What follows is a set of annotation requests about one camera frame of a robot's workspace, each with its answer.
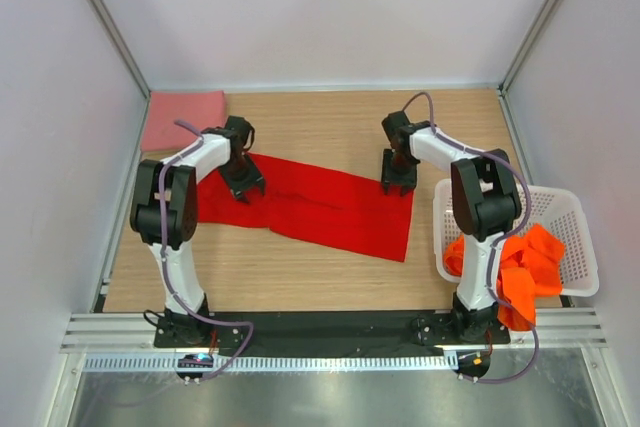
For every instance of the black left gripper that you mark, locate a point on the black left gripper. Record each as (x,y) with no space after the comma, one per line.
(255,175)

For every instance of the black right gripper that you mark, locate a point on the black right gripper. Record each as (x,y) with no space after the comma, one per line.
(386,170)

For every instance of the red t shirt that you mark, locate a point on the red t shirt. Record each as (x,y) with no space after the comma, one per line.
(316,205)

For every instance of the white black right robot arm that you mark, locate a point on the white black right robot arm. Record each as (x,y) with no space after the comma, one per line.
(485,203)

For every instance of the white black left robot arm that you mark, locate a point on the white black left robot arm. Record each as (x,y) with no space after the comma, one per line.
(164,213)

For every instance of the pink folded t shirt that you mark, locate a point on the pink folded t shirt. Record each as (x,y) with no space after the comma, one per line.
(199,109)

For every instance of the orange crumpled t shirt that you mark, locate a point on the orange crumpled t shirt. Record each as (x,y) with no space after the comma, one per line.
(529,269)

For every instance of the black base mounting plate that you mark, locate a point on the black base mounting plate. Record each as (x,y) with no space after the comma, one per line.
(321,334)

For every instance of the white slotted cable duct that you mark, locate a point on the white slotted cable duct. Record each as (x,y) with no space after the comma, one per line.
(197,363)

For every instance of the aluminium frame rail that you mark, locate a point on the aluminium frame rail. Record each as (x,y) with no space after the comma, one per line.
(109,333)

